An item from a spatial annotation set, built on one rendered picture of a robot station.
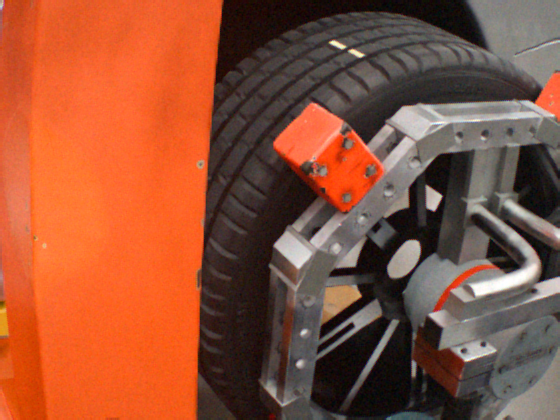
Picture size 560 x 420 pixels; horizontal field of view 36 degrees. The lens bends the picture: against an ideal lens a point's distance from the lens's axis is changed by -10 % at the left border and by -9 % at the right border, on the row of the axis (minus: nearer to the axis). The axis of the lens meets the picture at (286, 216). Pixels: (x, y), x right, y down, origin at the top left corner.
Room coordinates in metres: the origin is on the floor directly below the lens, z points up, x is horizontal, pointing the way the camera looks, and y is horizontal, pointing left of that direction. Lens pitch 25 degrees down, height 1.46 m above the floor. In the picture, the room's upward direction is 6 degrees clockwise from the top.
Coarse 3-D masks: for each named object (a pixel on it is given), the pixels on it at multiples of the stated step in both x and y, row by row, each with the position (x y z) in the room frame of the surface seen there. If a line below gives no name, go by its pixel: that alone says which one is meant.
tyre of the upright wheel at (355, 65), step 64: (256, 64) 1.20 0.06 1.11; (320, 64) 1.15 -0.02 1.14; (384, 64) 1.10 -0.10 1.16; (448, 64) 1.13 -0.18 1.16; (512, 64) 1.21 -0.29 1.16; (256, 128) 1.08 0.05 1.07; (256, 192) 1.01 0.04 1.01; (256, 256) 1.00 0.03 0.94; (256, 320) 1.00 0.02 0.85; (256, 384) 1.01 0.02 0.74
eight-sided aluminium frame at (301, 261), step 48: (384, 144) 1.03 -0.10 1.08; (432, 144) 1.01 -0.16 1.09; (480, 144) 1.06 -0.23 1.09; (528, 144) 1.10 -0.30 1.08; (384, 192) 0.99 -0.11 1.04; (288, 240) 0.97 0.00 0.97; (336, 240) 0.95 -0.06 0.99; (288, 288) 0.94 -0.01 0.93; (288, 336) 0.93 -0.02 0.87; (288, 384) 0.93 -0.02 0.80
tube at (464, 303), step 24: (480, 168) 1.05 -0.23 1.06; (480, 192) 1.05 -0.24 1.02; (480, 216) 1.02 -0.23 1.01; (504, 240) 0.97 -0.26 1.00; (528, 264) 0.89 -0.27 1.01; (480, 288) 0.83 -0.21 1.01; (504, 288) 0.84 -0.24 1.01; (528, 288) 0.87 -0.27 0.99; (456, 312) 0.82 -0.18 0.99; (480, 312) 0.83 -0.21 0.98
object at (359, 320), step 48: (528, 192) 1.26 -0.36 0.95; (384, 240) 1.12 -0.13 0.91; (432, 240) 1.22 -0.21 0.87; (528, 240) 1.30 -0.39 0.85; (384, 288) 1.18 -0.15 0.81; (336, 336) 1.10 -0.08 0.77; (384, 336) 1.13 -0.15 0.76; (336, 384) 1.20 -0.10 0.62; (384, 384) 1.22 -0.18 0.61; (432, 384) 1.20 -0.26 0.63
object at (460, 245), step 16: (464, 160) 1.08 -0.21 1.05; (496, 160) 1.08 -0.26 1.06; (464, 176) 1.08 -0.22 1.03; (496, 176) 1.08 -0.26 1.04; (448, 192) 1.10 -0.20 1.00; (448, 208) 1.10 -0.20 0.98; (448, 224) 1.09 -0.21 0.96; (448, 240) 1.09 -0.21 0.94; (464, 240) 1.06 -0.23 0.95; (480, 240) 1.08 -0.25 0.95; (448, 256) 1.08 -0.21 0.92; (464, 256) 1.07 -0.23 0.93; (480, 256) 1.08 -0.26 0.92
